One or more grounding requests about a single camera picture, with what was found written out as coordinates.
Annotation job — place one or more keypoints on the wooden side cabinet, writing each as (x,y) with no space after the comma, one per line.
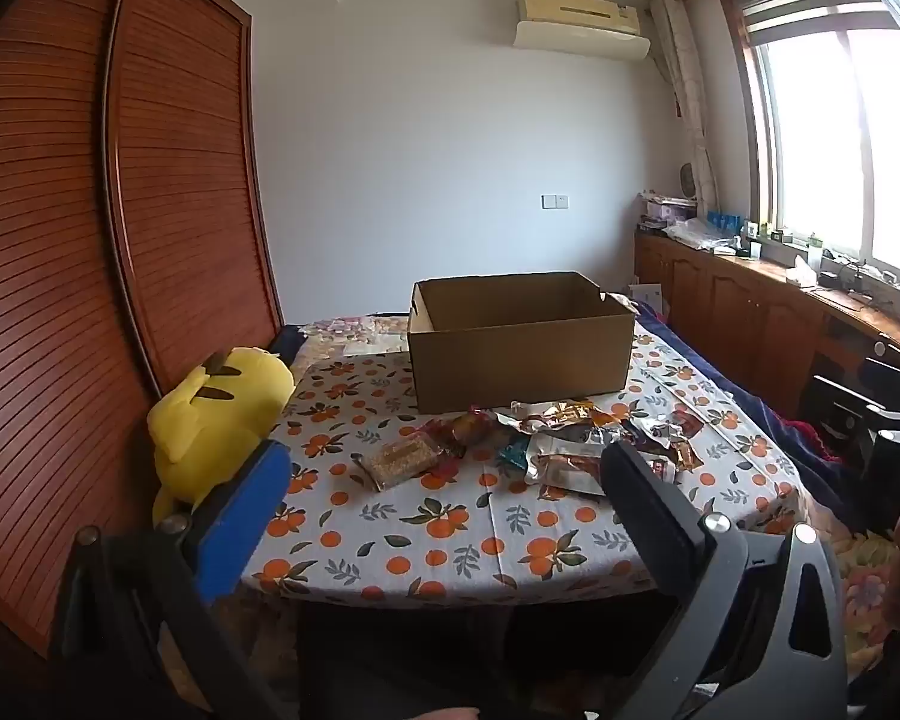
(727,307)

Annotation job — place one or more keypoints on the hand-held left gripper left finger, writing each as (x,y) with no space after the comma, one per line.
(240,517)

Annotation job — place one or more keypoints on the floral blanket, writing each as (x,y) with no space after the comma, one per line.
(855,577)

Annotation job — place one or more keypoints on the stack of boxes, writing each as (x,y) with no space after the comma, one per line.
(664,211)

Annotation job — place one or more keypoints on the wooden framed window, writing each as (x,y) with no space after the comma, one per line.
(817,127)

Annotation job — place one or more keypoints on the yellow plush toy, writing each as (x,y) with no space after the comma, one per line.
(210,405)

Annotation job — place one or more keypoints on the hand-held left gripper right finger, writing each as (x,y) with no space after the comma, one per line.
(645,525)

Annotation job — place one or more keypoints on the brown cardboard box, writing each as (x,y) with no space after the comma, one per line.
(517,367)

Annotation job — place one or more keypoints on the small white carton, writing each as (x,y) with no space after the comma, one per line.
(647,295)

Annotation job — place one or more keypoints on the orange fruit print tablecloth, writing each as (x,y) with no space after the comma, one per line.
(420,540)

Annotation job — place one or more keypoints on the wooden slatted wardrobe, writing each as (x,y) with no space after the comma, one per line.
(60,240)

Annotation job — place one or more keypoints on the pile of snack packets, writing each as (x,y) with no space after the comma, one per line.
(562,465)

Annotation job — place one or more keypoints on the white wall switch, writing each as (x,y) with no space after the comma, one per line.
(555,201)

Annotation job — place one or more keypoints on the wall air conditioner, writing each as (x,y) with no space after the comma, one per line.
(577,22)

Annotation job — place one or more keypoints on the pale patterned curtain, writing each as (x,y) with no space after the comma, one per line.
(690,90)

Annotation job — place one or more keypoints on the dark blue blanket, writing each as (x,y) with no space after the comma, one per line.
(720,382)

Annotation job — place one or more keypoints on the clear granola bar packet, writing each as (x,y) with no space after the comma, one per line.
(397,461)

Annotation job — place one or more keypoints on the white tissue pack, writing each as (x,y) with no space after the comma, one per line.
(802,271)

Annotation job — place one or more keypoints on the clear plastic bag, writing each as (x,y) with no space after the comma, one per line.
(701,234)

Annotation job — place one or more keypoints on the pink-ended orange snack packet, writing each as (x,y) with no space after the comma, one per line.
(465,427)

